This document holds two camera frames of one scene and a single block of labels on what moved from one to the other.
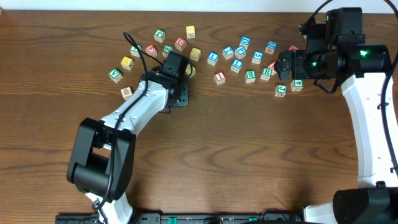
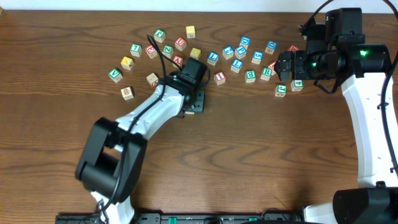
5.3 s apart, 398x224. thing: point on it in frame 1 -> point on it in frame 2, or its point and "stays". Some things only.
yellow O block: (195, 53) stays
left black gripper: (184, 95) -> (199, 101)
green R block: (266, 74) stays
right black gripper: (283, 65) stays
